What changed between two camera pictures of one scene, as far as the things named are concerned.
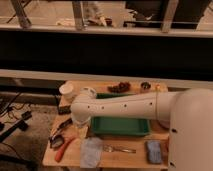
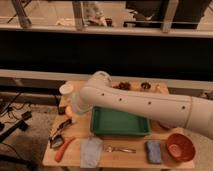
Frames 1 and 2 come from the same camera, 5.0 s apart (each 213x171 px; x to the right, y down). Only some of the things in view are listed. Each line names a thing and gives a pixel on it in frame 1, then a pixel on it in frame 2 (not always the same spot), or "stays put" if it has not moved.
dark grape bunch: x=122 y=87 stays put
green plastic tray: x=119 y=126 stays put
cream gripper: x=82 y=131 -> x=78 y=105
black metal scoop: x=56 y=141 stays put
